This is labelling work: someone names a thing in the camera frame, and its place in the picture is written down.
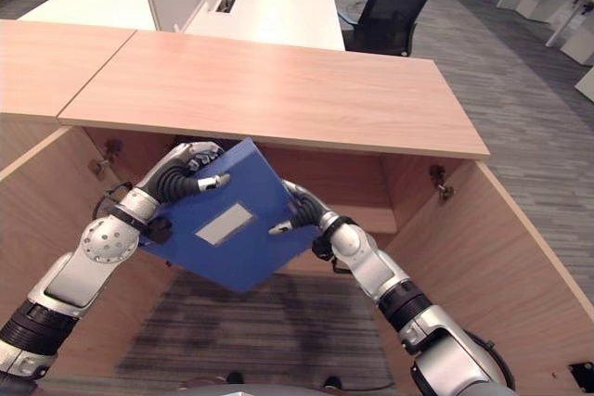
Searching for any wooden cabinet door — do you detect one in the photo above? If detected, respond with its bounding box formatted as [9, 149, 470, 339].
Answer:
[0, 124, 178, 378]
[373, 159, 594, 396]

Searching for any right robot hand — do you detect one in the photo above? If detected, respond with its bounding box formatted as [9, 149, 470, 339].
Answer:
[267, 179, 336, 236]

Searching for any blue folder with label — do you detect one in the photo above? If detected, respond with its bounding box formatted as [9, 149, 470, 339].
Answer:
[138, 136, 322, 294]

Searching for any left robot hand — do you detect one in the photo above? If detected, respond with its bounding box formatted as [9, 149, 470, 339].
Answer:
[147, 141, 232, 208]

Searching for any white office desk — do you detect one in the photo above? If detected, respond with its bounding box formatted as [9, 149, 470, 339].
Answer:
[18, 0, 347, 52]

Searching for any metal cabinet hinge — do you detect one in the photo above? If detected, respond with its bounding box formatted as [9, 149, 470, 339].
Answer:
[428, 163, 455, 202]
[88, 138, 123, 179]

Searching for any black mesh office chair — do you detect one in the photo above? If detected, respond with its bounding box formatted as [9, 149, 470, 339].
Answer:
[342, 0, 447, 57]

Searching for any black door latch plate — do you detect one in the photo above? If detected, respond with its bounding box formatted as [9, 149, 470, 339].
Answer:
[568, 361, 594, 388]

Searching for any wooden cabinet top panel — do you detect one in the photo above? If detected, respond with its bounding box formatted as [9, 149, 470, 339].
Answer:
[0, 19, 138, 120]

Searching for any wooden office cabinet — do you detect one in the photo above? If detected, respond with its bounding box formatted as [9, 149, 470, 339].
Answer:
[58, 29, 491, 276]

